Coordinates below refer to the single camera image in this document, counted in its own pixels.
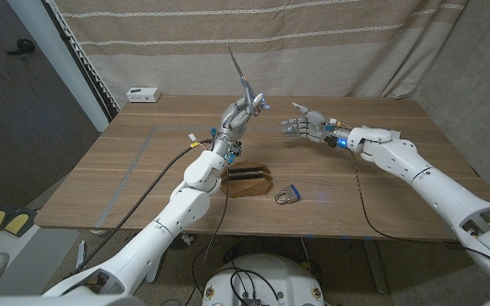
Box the white table leg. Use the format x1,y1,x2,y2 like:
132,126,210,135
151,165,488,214
145,244,170,284
362,238,390,295

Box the brown wooden scissors holder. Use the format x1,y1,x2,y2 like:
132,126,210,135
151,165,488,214
221,160,274,199

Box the white robot chest cover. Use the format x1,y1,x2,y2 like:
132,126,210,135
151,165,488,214
0,294,146,306

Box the black backdrop frame pole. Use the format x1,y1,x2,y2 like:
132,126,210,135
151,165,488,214
43,0,121,123

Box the dark grey door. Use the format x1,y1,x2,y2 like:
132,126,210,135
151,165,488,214
0,0,101,209

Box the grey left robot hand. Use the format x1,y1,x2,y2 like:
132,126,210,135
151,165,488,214
210,92,271,158

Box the white power strip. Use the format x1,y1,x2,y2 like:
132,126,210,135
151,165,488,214
126,87,162,104

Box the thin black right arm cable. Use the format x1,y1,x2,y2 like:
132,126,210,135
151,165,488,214
350,149,490,271

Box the white strip on floor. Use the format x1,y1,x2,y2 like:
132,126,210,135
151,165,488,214
76,240,88,269

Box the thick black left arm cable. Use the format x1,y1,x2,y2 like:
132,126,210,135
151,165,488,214
64,139,214,280

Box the grey handled scissors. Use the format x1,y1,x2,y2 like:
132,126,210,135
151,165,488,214
226,43,267,116

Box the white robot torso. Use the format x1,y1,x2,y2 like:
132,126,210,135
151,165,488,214
202,253,326,306

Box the silver padlock with blue base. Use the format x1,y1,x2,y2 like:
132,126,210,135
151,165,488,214
274,184,301,206

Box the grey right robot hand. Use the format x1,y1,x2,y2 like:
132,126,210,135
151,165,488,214
281,101,352,148

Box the beige striped backdrop curtain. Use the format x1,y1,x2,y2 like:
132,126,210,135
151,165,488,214
53,0,470,107

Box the black door handle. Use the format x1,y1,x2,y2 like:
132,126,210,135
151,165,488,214
6,38,37,56

